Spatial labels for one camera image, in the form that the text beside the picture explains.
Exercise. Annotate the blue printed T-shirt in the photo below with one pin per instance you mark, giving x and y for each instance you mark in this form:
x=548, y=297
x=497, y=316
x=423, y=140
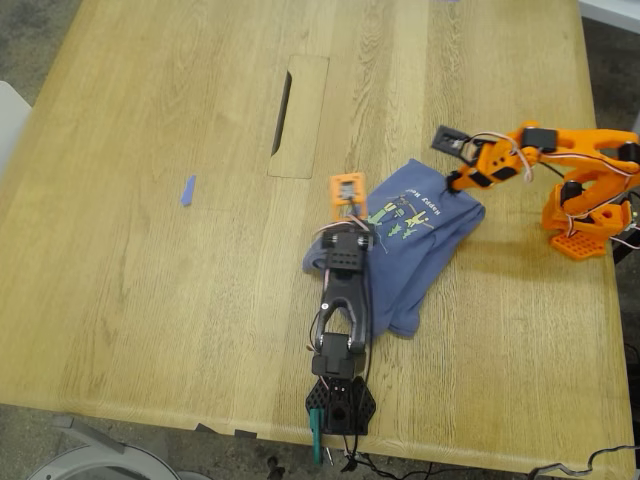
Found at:
x=425, y=250

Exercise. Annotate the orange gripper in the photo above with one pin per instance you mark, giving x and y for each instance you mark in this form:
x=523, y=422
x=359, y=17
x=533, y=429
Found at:
x=472, y=176

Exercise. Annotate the grey metal bar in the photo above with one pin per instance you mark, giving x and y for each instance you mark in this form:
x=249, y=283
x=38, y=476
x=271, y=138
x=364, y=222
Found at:
x=85, y=432

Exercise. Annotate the black tape piece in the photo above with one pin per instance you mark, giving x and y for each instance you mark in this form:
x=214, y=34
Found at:
x=205, y=428
x=246, y=433

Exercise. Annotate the green table clamp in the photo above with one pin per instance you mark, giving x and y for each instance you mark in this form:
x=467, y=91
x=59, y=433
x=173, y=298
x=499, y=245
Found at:
x=316, y=440

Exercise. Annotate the blue tape strip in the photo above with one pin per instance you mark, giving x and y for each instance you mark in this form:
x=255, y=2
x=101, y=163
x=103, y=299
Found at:
x=188, y=195

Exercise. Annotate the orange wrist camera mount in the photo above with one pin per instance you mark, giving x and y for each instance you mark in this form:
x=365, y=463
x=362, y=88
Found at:
x=347, y=192

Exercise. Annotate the large grey round base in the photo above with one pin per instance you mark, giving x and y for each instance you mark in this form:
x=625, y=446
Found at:
x=60, y=465

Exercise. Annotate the white furniture edge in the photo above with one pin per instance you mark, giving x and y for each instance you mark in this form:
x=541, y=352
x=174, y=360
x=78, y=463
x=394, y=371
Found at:
x=615, y=10

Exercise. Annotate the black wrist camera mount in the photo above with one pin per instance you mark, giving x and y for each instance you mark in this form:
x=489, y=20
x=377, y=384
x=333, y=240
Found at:
x=452, y=140

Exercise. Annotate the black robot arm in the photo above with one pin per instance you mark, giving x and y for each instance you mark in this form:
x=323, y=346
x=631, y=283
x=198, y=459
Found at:
x=342, y=300

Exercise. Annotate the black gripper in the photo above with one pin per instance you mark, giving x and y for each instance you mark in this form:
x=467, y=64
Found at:
x=344, y=226

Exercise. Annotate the white furniture panel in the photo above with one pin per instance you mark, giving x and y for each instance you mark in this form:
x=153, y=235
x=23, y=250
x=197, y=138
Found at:
x=10, y=120

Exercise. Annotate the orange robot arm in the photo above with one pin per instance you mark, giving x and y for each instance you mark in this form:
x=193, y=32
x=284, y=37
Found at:
x=595, y=150

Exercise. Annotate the orange perforated base plate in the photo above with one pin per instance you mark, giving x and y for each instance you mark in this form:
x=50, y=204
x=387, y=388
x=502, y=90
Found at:
x=580, y=247

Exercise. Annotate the small grey round base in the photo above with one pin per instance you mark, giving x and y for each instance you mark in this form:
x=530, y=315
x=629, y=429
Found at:
x=192, y=476

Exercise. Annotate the black chair caster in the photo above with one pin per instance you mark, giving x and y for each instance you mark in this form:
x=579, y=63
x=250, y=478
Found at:
x=275, y=470

